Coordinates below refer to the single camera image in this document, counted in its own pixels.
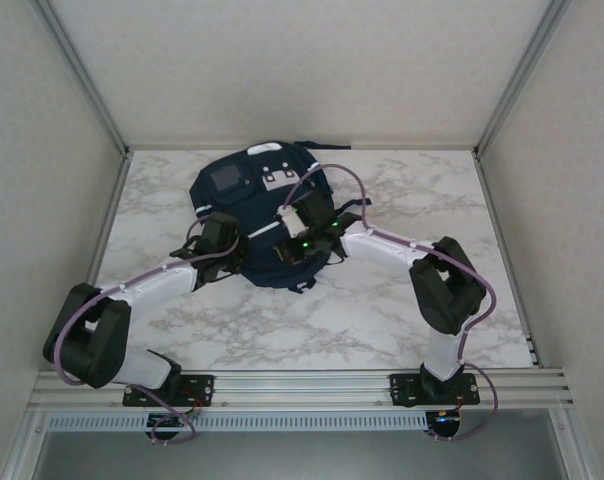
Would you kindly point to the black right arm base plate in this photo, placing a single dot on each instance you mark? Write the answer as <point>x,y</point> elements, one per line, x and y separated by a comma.
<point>404,387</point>

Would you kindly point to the aluminium mounting rail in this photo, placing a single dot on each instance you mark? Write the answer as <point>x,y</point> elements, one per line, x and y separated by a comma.
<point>302,390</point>

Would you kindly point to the aluminium table side rail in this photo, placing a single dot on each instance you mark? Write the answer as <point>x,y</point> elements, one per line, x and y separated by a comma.
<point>492,200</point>
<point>113,200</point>

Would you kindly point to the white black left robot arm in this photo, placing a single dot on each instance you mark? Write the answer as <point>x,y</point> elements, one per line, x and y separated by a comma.
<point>152,285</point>

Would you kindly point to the black controller board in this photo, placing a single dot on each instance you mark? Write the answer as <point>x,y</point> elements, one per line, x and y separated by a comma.
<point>444,425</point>
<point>167,422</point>

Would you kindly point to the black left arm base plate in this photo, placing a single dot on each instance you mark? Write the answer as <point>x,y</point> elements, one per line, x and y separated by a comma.
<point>197,387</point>

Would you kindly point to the aluminium lower frame bar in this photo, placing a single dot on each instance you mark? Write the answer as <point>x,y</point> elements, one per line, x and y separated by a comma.
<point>26,445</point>
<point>576,445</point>

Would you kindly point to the aluminium frame post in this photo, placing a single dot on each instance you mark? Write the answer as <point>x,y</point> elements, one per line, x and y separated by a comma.
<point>82,75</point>
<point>520,75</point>

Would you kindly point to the navy blue backpack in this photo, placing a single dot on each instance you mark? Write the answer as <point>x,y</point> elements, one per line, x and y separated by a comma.
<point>262,250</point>

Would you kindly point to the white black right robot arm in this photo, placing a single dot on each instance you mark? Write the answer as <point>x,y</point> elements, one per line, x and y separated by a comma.
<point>377,250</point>

